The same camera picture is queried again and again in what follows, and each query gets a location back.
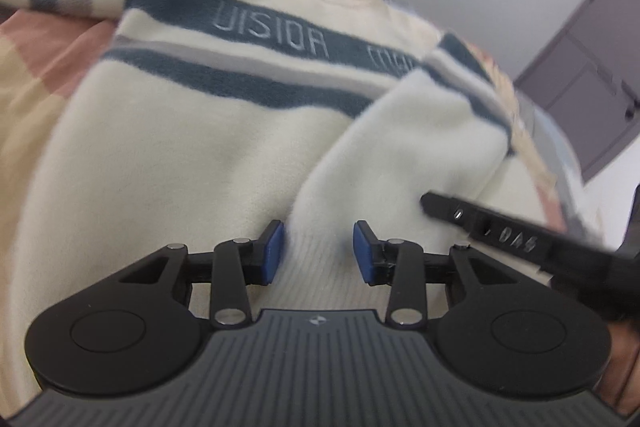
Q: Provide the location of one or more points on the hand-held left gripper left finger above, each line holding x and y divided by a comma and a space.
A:
272, 254

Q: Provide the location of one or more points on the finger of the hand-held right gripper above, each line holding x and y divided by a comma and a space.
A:
500, 232

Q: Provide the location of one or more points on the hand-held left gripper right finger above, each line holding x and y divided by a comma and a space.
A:
362, 254

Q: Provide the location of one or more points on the cream fuzzy sweater blue stripes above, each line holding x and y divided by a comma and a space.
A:
200, 147

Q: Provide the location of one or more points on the person's right forearm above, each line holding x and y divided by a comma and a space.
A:
622, 362

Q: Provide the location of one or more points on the grey-purple cabinet door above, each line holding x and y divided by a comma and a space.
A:
585, 77

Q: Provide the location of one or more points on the patchwork quilt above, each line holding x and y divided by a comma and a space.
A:
35, 67

